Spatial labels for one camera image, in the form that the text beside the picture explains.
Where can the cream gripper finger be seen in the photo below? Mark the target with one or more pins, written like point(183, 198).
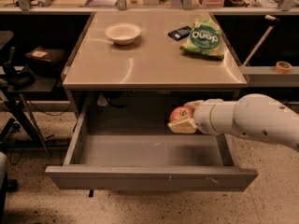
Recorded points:
point(193, 104)
point(183, 126)

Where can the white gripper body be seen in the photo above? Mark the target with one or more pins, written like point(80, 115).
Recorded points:
point(203, 116)

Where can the red apple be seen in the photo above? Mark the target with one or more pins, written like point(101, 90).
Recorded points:
point(181, 112)

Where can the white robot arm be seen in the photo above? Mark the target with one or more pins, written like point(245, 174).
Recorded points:
point(253, 117)

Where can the open grey top drawer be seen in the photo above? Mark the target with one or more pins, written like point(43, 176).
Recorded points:
point(127, 145)

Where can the green chip bag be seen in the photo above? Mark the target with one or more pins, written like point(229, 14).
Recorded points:
point(204, 39)

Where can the black remote control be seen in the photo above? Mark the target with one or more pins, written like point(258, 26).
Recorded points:
point(180, 33)

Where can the roll of tape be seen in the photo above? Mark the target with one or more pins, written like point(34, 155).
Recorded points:
point(283, 67)

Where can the white bowl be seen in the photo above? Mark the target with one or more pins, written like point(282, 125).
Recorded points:
point(123, 33)

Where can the black side table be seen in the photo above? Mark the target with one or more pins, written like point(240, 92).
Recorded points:
point(21, 110)

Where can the black bag with label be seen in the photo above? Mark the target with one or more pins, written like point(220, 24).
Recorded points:
point(46, 62)

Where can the black headphones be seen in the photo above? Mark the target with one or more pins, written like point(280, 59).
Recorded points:
point(17, 79)

